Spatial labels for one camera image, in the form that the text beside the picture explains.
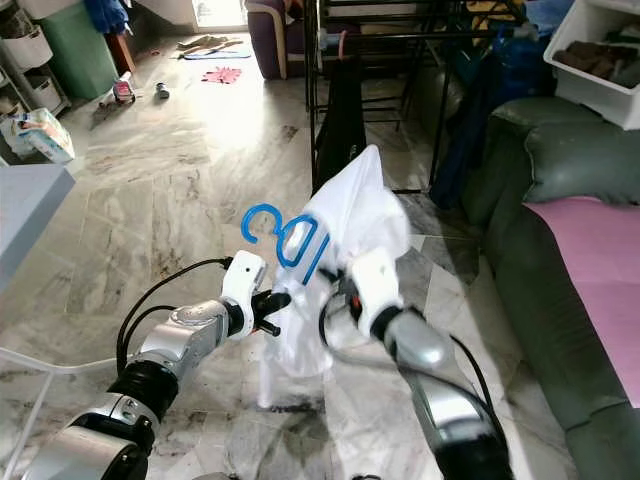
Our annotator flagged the shelf with white baskets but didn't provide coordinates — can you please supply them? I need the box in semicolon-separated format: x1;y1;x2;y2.
0;0;61;116

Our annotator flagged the dark blue cloth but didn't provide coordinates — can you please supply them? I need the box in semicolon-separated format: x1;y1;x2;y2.
85;0;131;36

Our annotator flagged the grey green sofa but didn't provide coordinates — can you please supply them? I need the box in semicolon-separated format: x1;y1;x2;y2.
460;95;640;480

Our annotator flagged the black buttoned shirt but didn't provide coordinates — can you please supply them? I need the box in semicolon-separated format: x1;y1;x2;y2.
315;55;369;196

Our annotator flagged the purple armchair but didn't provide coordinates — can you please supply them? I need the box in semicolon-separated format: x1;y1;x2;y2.
245;0;306;81

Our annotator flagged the blue hanging garment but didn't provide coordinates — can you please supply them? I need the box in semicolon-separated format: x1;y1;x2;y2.
435;25;556;211

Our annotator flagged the white garment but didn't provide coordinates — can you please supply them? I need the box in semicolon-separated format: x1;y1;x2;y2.
255;145;411;411

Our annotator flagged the large white open bin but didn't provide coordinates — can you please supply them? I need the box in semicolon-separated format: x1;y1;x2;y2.
543;0;640;131

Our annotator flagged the white plastic folding table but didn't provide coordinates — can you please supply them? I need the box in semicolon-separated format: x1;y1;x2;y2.
0;162;81;480

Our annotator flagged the blue door mat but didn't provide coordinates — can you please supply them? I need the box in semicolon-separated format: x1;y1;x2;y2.
175;35;254;61

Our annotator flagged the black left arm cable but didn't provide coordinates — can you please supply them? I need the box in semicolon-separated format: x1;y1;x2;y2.
115;257;231;376

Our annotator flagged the pink cloth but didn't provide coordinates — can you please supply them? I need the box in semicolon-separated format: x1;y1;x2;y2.
202;67;243;86

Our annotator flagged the blue plastic hanger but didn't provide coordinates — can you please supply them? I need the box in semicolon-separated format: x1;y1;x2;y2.
240;203;331;286

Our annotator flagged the black metal drying rack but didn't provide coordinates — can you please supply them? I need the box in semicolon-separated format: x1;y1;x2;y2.
303;0;561;196

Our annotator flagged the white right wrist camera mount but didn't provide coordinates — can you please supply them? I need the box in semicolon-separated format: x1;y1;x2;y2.
345;247;404;323

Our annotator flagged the green plastic bin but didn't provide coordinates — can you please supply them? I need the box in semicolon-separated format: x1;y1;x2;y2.
40;3;118;101

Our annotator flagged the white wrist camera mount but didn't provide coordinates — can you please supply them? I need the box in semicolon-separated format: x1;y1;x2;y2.
345;247;404;323
220;250;268;336

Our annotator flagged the red and white toy car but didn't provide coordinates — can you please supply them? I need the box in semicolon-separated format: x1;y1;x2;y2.
112;72;136;106

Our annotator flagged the pink foam mat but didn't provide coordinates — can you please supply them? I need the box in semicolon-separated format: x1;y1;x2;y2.
525;195;640;381

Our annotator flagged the printed diaper package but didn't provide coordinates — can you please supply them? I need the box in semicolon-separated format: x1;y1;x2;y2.
5;108;76;164

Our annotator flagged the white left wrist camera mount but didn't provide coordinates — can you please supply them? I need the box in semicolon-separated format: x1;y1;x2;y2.
220;250;268;336

